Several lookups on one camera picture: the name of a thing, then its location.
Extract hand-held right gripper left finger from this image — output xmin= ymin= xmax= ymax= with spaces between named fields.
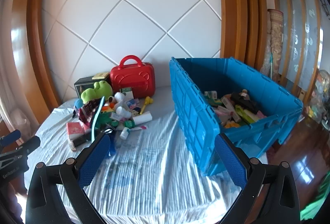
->
xmin=25 ymin=133 xmax=112 ymax=224

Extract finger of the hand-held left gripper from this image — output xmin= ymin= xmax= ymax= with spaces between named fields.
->
xmin=0 ymin=129 xmax=21 ymax=147
xmin=15 ymin=136 xmax=41 ymax=155

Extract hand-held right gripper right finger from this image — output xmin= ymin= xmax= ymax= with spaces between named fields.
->
xmin=214 ymin=134 xmax=301 ymax=224

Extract black bag roll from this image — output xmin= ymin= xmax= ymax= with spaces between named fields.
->
xmin=70 ymin=134 xmax=92 ymax=151

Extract blue plastic crate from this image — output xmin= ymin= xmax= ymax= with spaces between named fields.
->
xmin=169 ymin=57 xmax=304 ymax=177

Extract pink tissue pack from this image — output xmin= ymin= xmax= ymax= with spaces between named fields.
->
xmin=66 ymin=121 xmax=89 ymax=140

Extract teal plastic strip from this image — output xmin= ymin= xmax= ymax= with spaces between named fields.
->
xmin=90 ymin=96 xmax=105 ymax=142

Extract pile of small boxes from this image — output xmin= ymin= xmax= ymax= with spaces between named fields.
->
xmin=204 ymin=89 xmax=268 ymax=128

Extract small white toys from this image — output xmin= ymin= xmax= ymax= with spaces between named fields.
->
xmin=116 ymin=107 xmax=132 ymax=118

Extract white tube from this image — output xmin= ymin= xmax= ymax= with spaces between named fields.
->
xmin=132 ymin=112 xmax=152 ymax=125

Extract white plastic bottle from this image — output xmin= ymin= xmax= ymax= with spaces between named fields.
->
xmin=114 ymin=92 xmax=127 ymax=104

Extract green frog plush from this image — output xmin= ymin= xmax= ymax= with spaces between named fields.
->
xmin=81 ymin=81 xmax=113 ymax=104

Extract yellow toy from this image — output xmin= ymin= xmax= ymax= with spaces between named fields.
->
xmin=140 ymin=96 xmax=154 ymax=114

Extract black gift box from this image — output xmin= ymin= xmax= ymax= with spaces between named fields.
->
xmin=74 ymin=76 xmax=112 ymax=98

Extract red hard-shell case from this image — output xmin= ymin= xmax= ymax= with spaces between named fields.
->
xmin=110 ymin=56 xmax=156 ymax=98

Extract green cloth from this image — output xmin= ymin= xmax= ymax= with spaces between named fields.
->
xmin=300 ymin=175 xmax=330 ymax=222

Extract colourful bag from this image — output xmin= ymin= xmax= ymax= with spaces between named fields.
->
xmin=308 ymin=69 xmax=330 ymax=132

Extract rolled carpet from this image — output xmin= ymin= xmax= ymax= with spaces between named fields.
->
xmin=260 ymin=8 xmax=284 ymax=80

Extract wooden frosted glass door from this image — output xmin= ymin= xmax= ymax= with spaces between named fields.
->
xmin=266 ymin=0 xmax=326 ymax=94

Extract wooden headboard post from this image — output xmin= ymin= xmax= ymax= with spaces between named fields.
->
xmin=216 ymin=0 xmax=269 ymax=75
xmin=11 ymin=0 xmax=63 ymax=122

